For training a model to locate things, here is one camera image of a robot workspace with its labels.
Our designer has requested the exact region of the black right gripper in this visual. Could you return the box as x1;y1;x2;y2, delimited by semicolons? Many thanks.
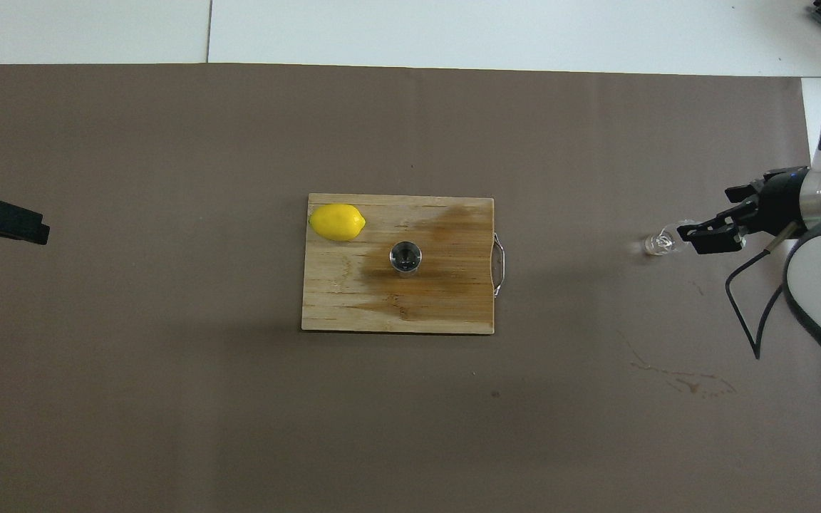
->
677;167;809;256

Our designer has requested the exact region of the small clear glass cup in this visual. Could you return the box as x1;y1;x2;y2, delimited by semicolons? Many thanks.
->
642;219;696;258

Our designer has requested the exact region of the steel double jigger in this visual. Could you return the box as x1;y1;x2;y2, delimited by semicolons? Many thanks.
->
390;241;423;279

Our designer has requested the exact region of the yellow lemon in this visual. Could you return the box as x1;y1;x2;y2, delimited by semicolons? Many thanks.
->
309;203;368;243

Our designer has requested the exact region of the wooden cutting board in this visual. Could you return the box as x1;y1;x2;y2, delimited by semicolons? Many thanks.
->
301;193;507;336

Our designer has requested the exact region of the brown table mat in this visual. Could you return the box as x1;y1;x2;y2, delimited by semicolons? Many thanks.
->
0;63;821;513

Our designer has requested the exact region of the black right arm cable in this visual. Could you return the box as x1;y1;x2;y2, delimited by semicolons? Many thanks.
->
725;222;807;361

